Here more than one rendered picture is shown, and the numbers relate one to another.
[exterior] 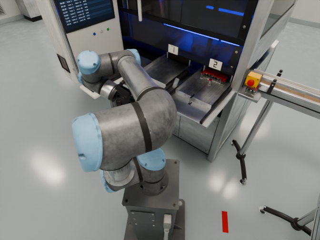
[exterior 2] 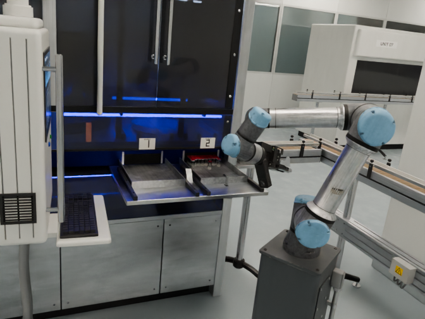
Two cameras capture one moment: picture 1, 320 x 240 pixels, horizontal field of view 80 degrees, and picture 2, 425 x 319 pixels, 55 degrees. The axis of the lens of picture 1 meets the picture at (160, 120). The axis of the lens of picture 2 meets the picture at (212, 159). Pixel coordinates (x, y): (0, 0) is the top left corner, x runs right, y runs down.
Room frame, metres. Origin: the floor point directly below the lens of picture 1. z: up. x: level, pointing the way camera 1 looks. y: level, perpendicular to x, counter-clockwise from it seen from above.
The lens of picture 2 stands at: (0.10, 1.53, 1.58)
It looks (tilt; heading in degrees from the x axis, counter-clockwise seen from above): 17 degrees down; 298
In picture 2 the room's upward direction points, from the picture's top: 6 degrees clockwise
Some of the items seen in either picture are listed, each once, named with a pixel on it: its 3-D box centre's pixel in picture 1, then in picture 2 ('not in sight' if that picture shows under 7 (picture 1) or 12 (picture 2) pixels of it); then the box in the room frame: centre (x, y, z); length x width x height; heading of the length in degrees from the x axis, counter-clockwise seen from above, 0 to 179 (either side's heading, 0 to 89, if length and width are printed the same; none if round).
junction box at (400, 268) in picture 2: not in sight; (402, 270); (0.05, -0.65, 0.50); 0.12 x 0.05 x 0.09; 142
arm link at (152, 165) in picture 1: (150, 163); (307, 212); (0.43, 0.04, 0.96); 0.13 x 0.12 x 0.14; 112
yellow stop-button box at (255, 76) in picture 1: (253, 79); not in sight; (1.00, -0.58, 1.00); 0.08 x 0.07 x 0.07; 142
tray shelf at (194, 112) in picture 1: (178, 85); (186, 180); (1.11, -0.13, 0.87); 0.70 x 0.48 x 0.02; 52
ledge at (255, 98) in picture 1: (251, 93); (241, 163); (1.02, -0.62, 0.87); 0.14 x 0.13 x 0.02; 142
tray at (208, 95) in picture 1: (205, 86); (212, 169); (1.06, -0.31, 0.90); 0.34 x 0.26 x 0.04; 142
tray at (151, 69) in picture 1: (165, 69); (150, 171); (1.27, -0.04, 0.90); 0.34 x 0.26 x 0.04; 142
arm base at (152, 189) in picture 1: (152, 175); (303, 238); (0.44, 0.04, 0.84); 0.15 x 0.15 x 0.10
